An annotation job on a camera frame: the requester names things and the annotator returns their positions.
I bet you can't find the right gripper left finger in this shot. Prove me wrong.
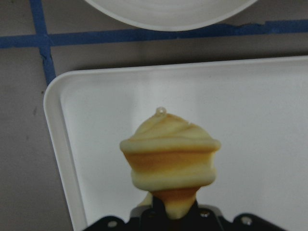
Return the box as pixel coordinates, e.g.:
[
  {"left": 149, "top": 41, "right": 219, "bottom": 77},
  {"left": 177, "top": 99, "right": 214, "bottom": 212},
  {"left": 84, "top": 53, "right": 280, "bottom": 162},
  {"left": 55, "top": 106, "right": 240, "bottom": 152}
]
[{"left": 86, "top": 216, "right": 141, "bottom": 231}]

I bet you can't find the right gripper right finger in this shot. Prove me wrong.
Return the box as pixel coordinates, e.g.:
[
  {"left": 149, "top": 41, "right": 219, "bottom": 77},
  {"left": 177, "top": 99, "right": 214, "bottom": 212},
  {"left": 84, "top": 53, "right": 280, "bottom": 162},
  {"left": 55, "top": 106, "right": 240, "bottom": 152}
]
[{"left": 217, "top": 212, "right": 286, "bottom": 231}]

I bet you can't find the yellow ridged bread loaf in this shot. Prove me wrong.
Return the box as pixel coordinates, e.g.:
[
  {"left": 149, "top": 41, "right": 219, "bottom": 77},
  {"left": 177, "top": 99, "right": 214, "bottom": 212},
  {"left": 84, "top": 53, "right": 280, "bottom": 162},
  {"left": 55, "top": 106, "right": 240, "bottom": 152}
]
[{"left": 120, "top": 107, "right": 221, "bottom": 219}]

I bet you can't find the cream plate under lemon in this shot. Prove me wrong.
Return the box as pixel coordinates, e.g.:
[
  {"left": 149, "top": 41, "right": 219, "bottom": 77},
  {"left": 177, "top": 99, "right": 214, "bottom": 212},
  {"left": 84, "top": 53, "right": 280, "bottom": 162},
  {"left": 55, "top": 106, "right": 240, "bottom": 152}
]
[{"left": 87, "top": 0, "right": 255, "bottom": 31}]

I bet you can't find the white rectangular tray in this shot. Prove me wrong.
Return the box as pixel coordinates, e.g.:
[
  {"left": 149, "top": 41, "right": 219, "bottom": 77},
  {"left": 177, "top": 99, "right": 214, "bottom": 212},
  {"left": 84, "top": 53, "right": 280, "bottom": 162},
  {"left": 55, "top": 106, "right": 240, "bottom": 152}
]
[{"left": 44, "top": 56, "right": 308, "bottom": 231}]

